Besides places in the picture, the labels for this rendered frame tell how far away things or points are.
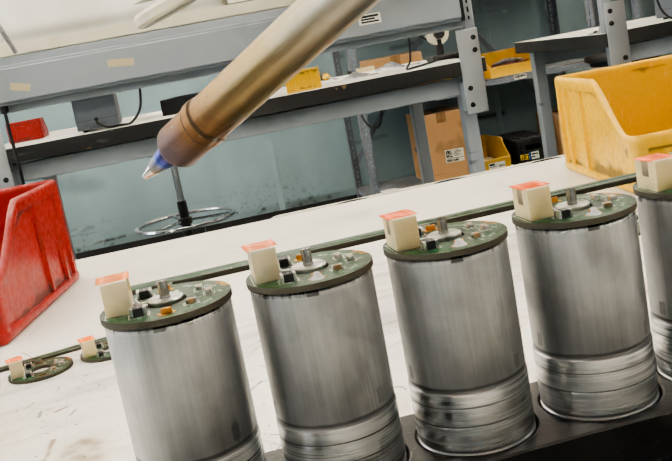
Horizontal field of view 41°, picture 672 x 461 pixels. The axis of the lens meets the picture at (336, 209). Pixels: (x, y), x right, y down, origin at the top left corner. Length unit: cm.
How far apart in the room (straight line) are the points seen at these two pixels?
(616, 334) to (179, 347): 8
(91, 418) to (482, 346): 17
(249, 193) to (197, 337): 441
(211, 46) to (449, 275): 225
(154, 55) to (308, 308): 225
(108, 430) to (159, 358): 13
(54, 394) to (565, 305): 21
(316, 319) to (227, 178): 440
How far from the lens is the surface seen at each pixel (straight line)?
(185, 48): 240
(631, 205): 18
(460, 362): 17
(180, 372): 16
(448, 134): 429
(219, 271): 19
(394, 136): 466
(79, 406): 32
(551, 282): 18
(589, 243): 18
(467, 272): 17
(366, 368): 17
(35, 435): 31
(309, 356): 17
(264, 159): 456
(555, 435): 19
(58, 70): 243
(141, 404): 17
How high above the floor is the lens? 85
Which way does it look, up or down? 10 degrees down
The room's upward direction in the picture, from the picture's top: 11 degrees counter-clockwise
